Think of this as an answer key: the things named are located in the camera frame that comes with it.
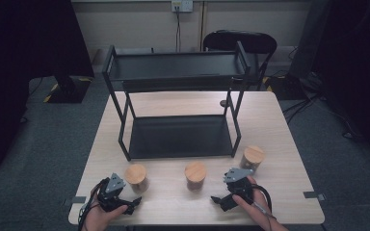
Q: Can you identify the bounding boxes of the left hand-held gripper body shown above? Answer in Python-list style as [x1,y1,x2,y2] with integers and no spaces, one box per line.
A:
[96,172,133,214]

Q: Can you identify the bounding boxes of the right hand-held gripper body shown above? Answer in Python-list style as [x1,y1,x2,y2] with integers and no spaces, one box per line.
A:
[223,167,255,206]

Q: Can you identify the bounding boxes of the black two-tier metal rack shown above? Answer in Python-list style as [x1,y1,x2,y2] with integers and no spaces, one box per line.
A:
[101,40,252,163]

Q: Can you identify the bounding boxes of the person's right hand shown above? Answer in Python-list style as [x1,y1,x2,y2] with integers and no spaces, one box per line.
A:
[232,175,277,227]

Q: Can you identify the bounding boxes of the person's left hand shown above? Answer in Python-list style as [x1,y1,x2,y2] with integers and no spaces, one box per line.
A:
[82,188,130,231]

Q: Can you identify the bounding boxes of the black stand base striped tape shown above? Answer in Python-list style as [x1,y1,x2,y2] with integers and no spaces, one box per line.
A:
[42,74,93,104]

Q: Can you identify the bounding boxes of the black equipment base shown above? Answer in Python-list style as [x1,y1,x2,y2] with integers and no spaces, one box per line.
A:
[264,74,306,101]

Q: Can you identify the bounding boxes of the black folding chair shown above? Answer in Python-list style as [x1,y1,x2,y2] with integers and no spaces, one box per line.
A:
[201,29,278,91]

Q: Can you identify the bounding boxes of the black curtain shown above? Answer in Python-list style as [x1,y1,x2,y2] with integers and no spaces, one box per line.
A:
[0,0,94,176]

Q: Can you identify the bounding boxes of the dark curtain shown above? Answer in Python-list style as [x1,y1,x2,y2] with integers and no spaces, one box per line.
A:
[312,0,370,169]

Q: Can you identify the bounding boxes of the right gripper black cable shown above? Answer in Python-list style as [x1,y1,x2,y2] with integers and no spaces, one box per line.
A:
[250,184,278,231]

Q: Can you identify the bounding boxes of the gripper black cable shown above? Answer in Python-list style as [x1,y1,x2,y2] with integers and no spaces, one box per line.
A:
[77,178,110,231]
[250,184,278,231]

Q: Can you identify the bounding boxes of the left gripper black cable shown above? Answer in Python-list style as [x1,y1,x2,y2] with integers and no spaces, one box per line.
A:
[77,178,110,231]

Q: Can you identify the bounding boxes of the grey table edge bracket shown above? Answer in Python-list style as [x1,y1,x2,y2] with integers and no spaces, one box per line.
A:
[62,195,88,207]
[303,191,328,202]

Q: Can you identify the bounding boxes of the black floor cables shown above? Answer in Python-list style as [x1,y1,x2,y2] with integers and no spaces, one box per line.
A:
[281,90,359,141]

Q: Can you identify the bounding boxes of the black power cable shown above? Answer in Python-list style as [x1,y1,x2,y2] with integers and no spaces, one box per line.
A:
[173,5,183,53]

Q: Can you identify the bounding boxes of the white wall socket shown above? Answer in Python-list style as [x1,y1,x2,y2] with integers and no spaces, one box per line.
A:
[171,0,194,13]

